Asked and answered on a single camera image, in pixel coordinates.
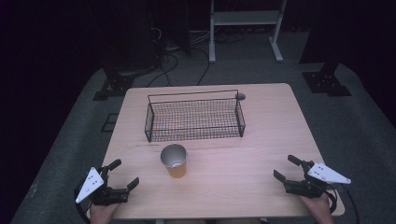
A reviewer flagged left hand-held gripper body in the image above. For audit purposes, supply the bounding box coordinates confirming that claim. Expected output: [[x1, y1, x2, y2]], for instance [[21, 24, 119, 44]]
[[75, 166, 131, 207]]

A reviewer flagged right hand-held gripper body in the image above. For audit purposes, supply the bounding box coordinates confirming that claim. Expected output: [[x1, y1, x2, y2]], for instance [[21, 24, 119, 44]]
[[283, 160, 353, 200]]

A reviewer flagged orange cup with silver inside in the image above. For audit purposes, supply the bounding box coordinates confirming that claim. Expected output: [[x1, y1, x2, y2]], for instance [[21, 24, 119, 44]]
[[160, 143, 189, 179]]

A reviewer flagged black wire basket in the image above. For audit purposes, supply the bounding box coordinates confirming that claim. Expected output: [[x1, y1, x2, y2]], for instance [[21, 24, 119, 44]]
[[144, 89, 247, 144]]

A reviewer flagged person's left hand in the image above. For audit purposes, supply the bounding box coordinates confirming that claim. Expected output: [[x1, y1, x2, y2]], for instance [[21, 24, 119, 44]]
[[89, 202, 121, 224]]

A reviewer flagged person's right hand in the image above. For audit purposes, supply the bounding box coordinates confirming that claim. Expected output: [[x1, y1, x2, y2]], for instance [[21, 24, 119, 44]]
[[299, 192, 334, 224]]

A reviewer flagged black stand base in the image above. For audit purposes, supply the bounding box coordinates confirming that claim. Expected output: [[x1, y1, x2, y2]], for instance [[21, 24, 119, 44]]
[[301, 61, 353, 98], [92, 65, 138, 102]]

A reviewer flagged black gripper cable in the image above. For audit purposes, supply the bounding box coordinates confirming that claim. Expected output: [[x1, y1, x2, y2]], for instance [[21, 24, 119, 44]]
[[73, 179, 92, 224], [323, 182, 361, 224]]

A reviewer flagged black rectangular floor frame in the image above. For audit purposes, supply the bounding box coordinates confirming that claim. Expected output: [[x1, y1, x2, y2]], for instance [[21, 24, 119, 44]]
[[100, 112, 120, 133]]

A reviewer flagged black floor cable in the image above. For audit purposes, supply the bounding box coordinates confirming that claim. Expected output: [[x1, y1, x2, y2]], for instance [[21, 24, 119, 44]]
[[191, 47, 211, 87], [145, 53, 180, 89]]

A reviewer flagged white metal stand frame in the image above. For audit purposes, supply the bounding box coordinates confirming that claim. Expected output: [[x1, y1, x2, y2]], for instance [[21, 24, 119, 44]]
[[208, 0, 289, 64]]

